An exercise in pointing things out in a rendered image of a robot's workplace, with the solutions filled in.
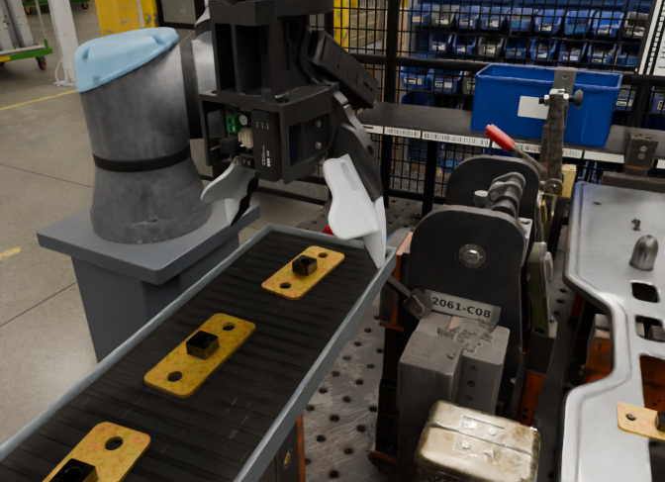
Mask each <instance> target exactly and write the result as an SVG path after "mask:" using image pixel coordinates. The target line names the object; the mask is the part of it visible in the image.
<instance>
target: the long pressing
mask: <svg viewBox="0 0 665 482"><path fill-rule="evenodd" d="M595 203H599V204H600V205H597V204H595ZM635 218H636V219H637V220H640V227H639V229H640V231H635V230H633V229H634V225H635V223H633V222H632V221H633V219H635ZM645 235H652V236H653V237H655V238H657V240H658V243H659V249H658V254H657V257H656V260H655V263H654V266H653V269H652V270H641V269H637V268H635V267H633V266H631V265H630V264H629V262H630V258H631V255H632V251H633V248H634V245H635V243H636V242H637V240H638V239H639V238H640V237H642V236H645ZM562 280H563V282H564V284H565V285H566V286H567V287H568V288H569V289H571V290H572V291H574V292H575V293H576V294H578V295H579V296H581V297H582V298H584V299H585V300H586V301H588V302H589V303H591V304H592V305H594V306H595V307H597V308H598V309H599V310H601V311H602V312H603V313H604V314H605V315H606V316H607V318H608V320H609V332H610V363H611V373H610V374H609V375H607V376H606V377H604V378H601V379H598V380H595V381H592V382H589V383H586V384H583V385H580V386H577V387H574V388H572V389H570V390H569V391H568V392H567V393H566V394H565V395H564V397H563V399H562V402H561V406H560V410H559V420H558V432H557V444H556V456H555V468H554V480H553V482H652V474H651V464H650V455H649V445H648V444H649V443H650V442H652V441H656V442H660V443H664V444H665V442H663V441H659V440H656V439H652V438H649V437H645V436H641V435H638V434H632V433H628V432H624V431H622V430H621V429H620V428H619V427H618V415H617V404H618V403H619V402H623V403H627V404H630V405H634V406H638V407H641V408H644V398H643V389H642V379H641V370H640V360H639V357H640V356H642V355H645V356H650V357H655V358H659V359H662V360H664V361H665V193H658V192H651V191H643V190H636V189H629V188H622V187H614V186H608V185H601V184H594V183H588V182H585V181H578V182H575V183H574V184H573V187H572V191H571V199H570V208H569V218H568V227H567V236H566V245H565V254H564V263H563V273H562ZM633 283H638V284H643V285H648V286H651V287H653V288H654V289H655V290H656V296H657V302H658V303H650V302H645V301H641V300H638V299H635V298H634V297H633V294H632V285H631V284H633ZM637 316H642V317H647V318H652V319H655V320H658V321H659V322H660V323H661V325H662V331H663V336H664V342H657V341H653V340H648V339H644V338H642V337H639V336H638V335H637V332H636V322H635V317H637Z"/></svg>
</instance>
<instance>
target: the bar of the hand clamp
mask: <svg viewBox="0 0 665 482"><path fill-rule="evenodd" d="M568 103H574V107H576V109H580V107H581V106H582V105H583V91H582V92H581V90H577V92H575V94H574V96H568V94H565V89H550V92H549V95H544V98H538V104H544V107H548V143H547V180H548V179H551V178H554V179H559V180H561V181H562V158H563V129H564V106H568Z"/></svg>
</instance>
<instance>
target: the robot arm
mask: <svg viewBox="0 0 665 482"><path fill-rule="evenodd" d="M205 7H206V10H205V12H204V14H203V15H202V16H201V17H200V18H199V20H198V21H197V22H196V23H195V34H196V41H178V35H176V32H175V30H174V29H172V28H167V27H161V28H149V29H141V30H134V31H128V32H123V33H118V34H114V35H109V36H105V37H101V38H98V39H94V40H92V41H89V42H86V43H84V44H83V45H81V46H80V47H79V48H78V49H77V50H76V52H75V55H74V65H75V71H76V77H77V83H78V84H77V85H76V89H77V91H78V92H79V94H80V98H81V103H82V108H83V112H84V117H85V122H86V126H87V131H88V136H89V140H90V144H91V149H92V154H93V158H94V163H95V179H94V188H93V202H92V203H91V206H90V217H91V221H92V226H93V230H94V232H95V233H96V234H97V235H98V236H100V237H101V238H103V239H105V240H108V241H115V242H121V243H151V242H159V241H168V240H172V239H176V238H179V237H182V236H185V235H187V234H190V233H192V232H194V231H196V230H197V229H199V228H201V227H202V226H203V225H205V224H206V223H207V222H208V221H209V219H210V218H211V215H212V208H211V202H215V201H220V200H225V207H226V215H227V222H228V225H229V226H233V225H234V224H235V223H236V222H237V221H238V220H239V218H240V217H241V216H242V215H243V214H244V213H245V212H246V210H247V209H248V208H249V207H250V205H249V203H250V197H251V194H252V193H253V192H255V191H256V190H257V188H258V180H259V179H262V180H267V181H271V182H277V181H279V180H281V179H283V184H286V185H287V184H289V183H291V182H292V181H294V180H296V179H298V180H302V179H304V178H305V177H307V176H309V175H310V174H312V173H314V172H316V163H317V162H319V161H320V160H322V159H323V157H324V156H326V150H327V149H329V148H331V147H332V152H333V155H334V158H330V159H328V160H326V161H325V162H324V164H323V174H324V178H325V180H326V182H327V184H328V186H329V188H330V189H331V192H332V206H331V209H330V212H329V217H328V220H329V225H330V227H331V229H332V232H333V234H334V235H335V236H336V237H337V238H338V239H339V240H340V241H350V240H353V239H357V238H360V237H363V242H364V248H365V249H366V251H367V253H368V255H369V257H370V258H371V260H372V262H373V264H374V266H375V268H376V269H377V268H381V267H382V266H383V264H384V261H385V252H386V219H385V209H384V203H383V197H382V195H383V187H382V181H381V175H380V169H379V164H378V158H377V154H376V150H375V147H374V145H373V142H372V140H371V139H370V137H369V135H368V134H367V132H366V130H365V129H364V128H363V126H362V125H361V124H360V123H359V121H358V120H357V119H356V117H355V116H354V114H353V112H352V110H356V111H357V110H359V108H367V109H373V106H374V102H375V98H376V93H377V89H378V84H379V81H378V80H377V79H376V78H375V77H374V76H373V75H372V74H371V73H370V72H369V71H368V70H367V69H365V68H364V67H363V66H362V65H361V64H360V63H359V62H358V61H357V60H356V59H355V58H354V57H353V56H352V55H351V54H350V53H349V52H347V51H346V50H345V49H344V48H343V47H342V46H341V45H340V44H339V43H338V42H337V41H336V40H335V39H334V38H333V37H332V36H330V35H329V34H328V33H327V32H326V31H317V30H311V28H310V27H309V26H310V15H315V14H324V13H329V12H332V11H333V0H205ZM210 138H223V139H222V140H220V145H218V146H215V147H213V148H211V143H210ZM196 139H203V141H204V150H205V157H206V166H212V165H214V164H216V163H219V162H221V161H223V160H225V159H228V158H230V154H231V155H232V163H231V165H230V167H229V168H228V169H227V170H226V171H225V172H224V173H223V174H222V175H221V176H219V177H218V178H217V179H216V180H214V181H213V182H212V183H210V184H209V185H208V186H207V187H206V188H205V187H204V186H203V183H202V180H201V177H200V175H199V172H198V170H197V168H196V166H195V164H194V162H193V159H192V156H191V149H190V141H189V140H196Z"/></svg>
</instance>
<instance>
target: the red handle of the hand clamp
mask: <svg viewBox="0 0 665 482"><path fill-rule="evenodd" d="M484 131H485V134H484V135H485V136H487V137H488V138H489V139H490V140H492V141H493V142H494V143H495V144H497V145H498V146H499V147H501V148H502V149H503V150H504V151H506V152H509V153H511V154H512V155H513V156H514V157H516V158H519V159H524V160H526V161H528V162H530V163H531V164H532V165H533V166H534V167H535V168H536V170H537V171H538V174H539V177H540V178H542V179H543V180H544V181H545V182H546V180H547V169H545V168H544V167H543V166H542V165H540V164H539V163H538V162H537V161H535V160H534V159H533V158H532V157H530V156H529V155H528V154H527V153H526V152H524V151H523V150H522V149H521V148H519V147H518V146H517V145H515V143H516V142H514V141H513V140H512V139H511V138H510V137H508V136H507V135H506V134H505V133H503V132H502V131H501V130H500V129H498V128H497V127H496V126H495V125H493V124H492V125H491V126H490V125H488V126H487V127H486V128H485V129H484Z"/></svg>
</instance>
